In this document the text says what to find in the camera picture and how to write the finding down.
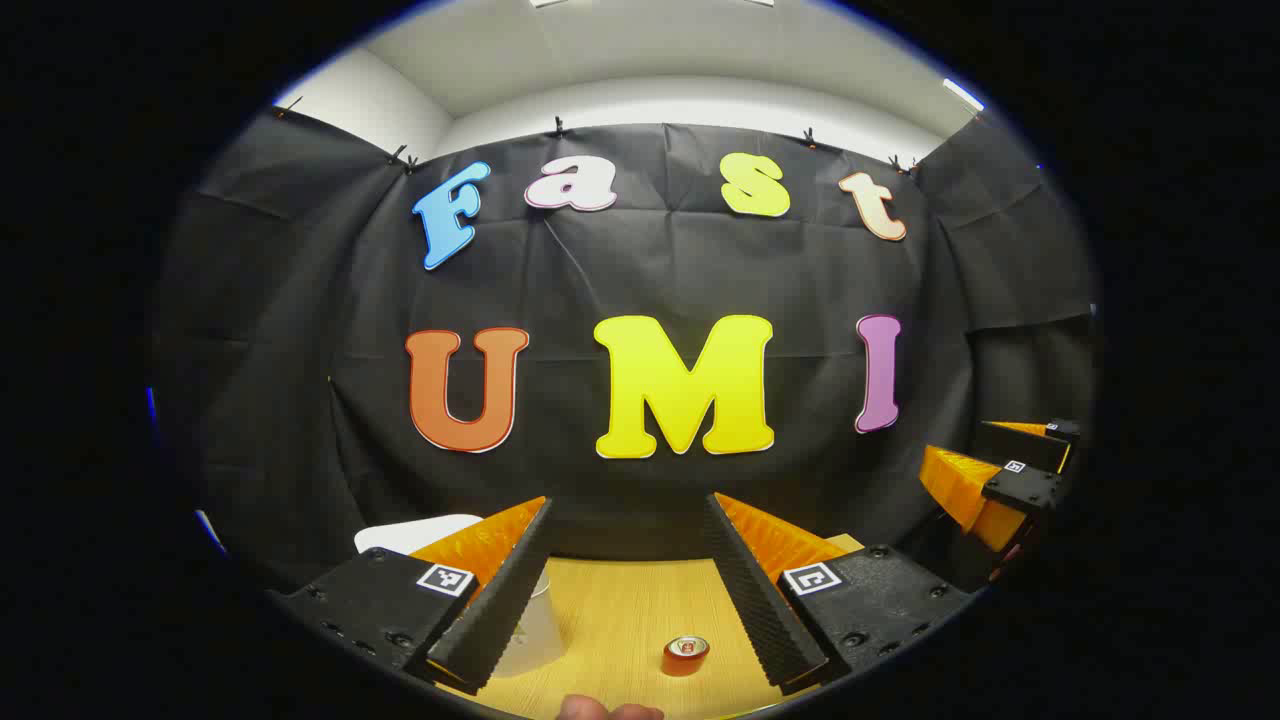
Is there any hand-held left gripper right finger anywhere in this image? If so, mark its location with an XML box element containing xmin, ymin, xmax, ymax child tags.
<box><xmin>703</xmin><ymin>492</ymin><xmax>976</xmax><ymax>698</ymax></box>

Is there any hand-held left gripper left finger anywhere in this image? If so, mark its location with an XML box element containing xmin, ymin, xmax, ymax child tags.
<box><xmin>265</xmin><ymin>495</ymin><xmax>556</xmax><ymax>698</ymax></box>

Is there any red pop can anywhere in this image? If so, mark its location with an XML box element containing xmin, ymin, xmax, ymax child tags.
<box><xmin>662</xmin><ymin>635</ymin><xmax>711</xmax><ymax>678</ymax></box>

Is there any white desktop garbage bin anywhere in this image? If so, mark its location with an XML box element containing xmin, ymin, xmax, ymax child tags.
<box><xmin>355</xmin><ymin>514</ymin><xmax>566</xmax><ymax>679</ymax></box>

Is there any wooden desktop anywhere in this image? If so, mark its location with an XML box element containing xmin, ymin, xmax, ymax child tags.
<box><xmin>440</xmin><ymin>535</ymin><xmax>866</xmax><ymax>720</ymax></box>

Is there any black backdrop cloth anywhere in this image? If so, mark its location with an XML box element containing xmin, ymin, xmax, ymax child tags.
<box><xmin>150</xmin><ymin>105</ymin><xmax>1101</xmax><ymax>591</ymax></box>

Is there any row of black cloth clips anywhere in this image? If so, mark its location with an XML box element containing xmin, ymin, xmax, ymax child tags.
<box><xmin>275</xmin><ymin>97</ymin><xmax>919</xmax><ymax>176</ymax></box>

